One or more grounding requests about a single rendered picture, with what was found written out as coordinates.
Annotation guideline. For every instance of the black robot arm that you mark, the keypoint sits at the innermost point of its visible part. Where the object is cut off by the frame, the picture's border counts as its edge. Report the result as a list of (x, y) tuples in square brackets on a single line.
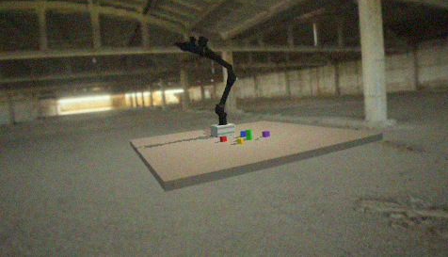
[(230, 80)]

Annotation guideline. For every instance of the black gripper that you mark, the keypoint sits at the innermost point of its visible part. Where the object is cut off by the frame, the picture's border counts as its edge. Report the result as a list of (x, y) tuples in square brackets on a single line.
[(186, 47)]

